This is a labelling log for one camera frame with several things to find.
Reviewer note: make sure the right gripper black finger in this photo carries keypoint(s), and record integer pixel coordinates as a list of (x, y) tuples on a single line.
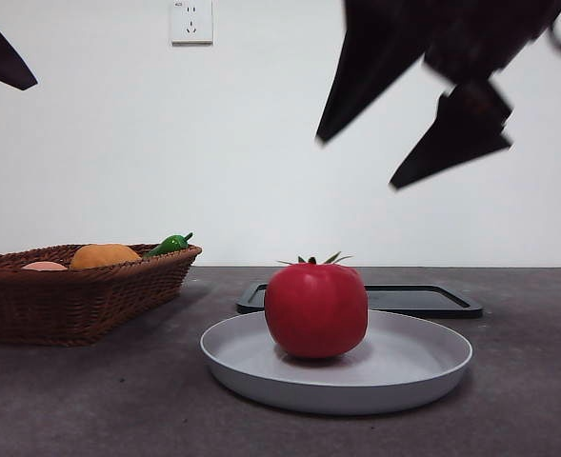
[(370, 62), (461, 133)]

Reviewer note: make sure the yellow-orange potato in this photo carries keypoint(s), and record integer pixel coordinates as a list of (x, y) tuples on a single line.
[(104, 256)]

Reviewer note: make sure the pink egg-shaped vegetable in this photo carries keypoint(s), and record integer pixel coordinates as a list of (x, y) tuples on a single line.
[(44, 266)]

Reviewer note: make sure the green chili pepper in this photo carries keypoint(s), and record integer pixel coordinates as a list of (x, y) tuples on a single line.
[(166, 245)]

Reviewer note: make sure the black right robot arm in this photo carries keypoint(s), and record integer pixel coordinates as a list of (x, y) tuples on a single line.
[(489, 33)]

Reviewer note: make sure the white wall power socket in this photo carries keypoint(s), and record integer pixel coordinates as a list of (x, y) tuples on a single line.
[(191, 24)]

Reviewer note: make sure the brown wicker basket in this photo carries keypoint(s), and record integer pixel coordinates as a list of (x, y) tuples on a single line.
[(75, 304)]

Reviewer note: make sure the grey round plate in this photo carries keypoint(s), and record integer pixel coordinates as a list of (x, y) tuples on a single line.
[(337, 390)]

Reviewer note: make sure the red tomato with green calyx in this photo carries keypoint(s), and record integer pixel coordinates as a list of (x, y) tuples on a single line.
[(315, 309)]

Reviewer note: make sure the dark rectangular tray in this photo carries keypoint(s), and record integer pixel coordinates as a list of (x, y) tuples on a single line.
[(423, 300)]

